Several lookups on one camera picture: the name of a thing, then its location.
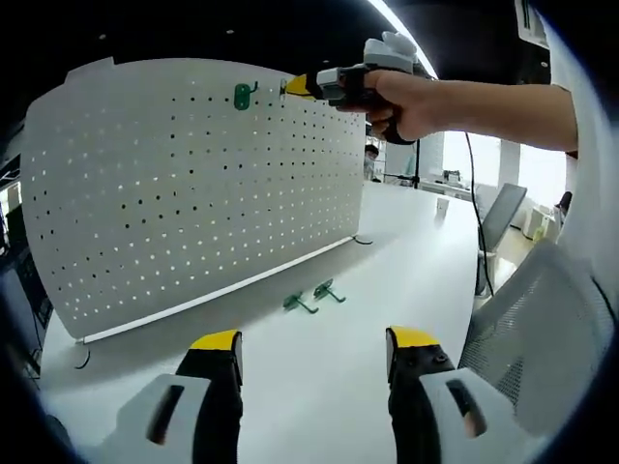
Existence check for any black tripod stand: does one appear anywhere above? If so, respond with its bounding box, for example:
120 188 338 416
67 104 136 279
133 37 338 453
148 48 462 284
386 139 423 189

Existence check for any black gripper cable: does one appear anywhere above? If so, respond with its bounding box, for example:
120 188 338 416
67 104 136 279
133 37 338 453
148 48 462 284
463 130 495 297

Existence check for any square ceiling air conditioner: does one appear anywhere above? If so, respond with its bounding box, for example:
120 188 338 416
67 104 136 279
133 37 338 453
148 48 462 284
515 0 552 48

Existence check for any person's right hand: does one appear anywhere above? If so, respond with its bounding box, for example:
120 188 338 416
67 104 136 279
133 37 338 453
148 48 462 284
365 69 450 145

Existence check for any person's white shirt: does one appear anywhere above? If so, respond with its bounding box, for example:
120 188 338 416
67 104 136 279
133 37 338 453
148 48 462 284
545 28 619 310

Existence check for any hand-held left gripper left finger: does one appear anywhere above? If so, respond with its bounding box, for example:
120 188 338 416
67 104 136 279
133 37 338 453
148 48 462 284
108 330 245 464

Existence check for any white perforated mounting plate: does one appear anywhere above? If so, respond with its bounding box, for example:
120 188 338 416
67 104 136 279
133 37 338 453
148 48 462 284
19 56 374 370

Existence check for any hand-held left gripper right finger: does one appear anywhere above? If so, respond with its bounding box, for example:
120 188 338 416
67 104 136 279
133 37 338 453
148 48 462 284
385 326 526 464

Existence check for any long ceiling light strip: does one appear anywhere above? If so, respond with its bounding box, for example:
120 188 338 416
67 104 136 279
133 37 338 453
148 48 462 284
371 0 439 78

